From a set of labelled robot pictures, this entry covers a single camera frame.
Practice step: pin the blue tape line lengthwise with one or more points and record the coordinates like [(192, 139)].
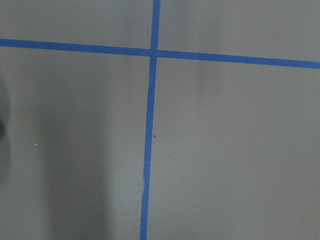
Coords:
[(154, 40)]

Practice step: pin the blue tape line crosswise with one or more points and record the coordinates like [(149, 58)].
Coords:
[(169, 54)]

